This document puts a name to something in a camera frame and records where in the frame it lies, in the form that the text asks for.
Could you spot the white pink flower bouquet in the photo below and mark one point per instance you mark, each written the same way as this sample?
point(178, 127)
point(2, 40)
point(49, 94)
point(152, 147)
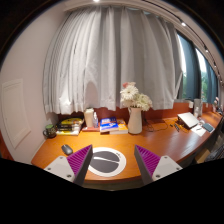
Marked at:
point(132, 98)

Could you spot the stack of books left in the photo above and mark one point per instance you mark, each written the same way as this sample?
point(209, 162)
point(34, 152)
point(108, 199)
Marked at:
point(71, 126)

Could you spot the white curtain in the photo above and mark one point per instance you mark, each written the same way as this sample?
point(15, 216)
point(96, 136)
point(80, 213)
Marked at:
point(97, 49)

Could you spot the clear sanitizer bottle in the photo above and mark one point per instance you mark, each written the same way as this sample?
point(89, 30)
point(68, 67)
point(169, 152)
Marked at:
point(95, 120)

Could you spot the white ceramic vase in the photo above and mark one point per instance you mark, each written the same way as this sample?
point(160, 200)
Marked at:
point(135, 121)

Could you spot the grey computer mouse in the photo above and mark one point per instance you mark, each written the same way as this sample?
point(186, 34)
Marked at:
point(67, 149)

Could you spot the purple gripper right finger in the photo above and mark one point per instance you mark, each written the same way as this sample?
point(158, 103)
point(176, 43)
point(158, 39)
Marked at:
point(153, 167)

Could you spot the orange book under blue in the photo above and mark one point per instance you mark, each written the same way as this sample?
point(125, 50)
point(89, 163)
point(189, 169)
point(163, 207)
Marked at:
point(122, 127)

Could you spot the dark smartphone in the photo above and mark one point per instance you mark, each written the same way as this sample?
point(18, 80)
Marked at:
point(208, 127)

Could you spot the round grey white mouse pad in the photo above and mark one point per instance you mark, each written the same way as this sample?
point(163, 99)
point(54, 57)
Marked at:
point(107, 162)

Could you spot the white paper sheet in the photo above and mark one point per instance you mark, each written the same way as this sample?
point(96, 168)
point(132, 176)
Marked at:
point(199, 130)

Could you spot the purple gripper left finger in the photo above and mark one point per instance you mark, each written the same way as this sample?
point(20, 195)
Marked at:
point(73, 167)

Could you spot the silver laptop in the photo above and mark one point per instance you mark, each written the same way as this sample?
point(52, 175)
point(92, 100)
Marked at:
point(188, 119)

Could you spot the dark green mug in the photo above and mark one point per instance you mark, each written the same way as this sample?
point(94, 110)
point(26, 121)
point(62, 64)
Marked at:
point(49, 131)

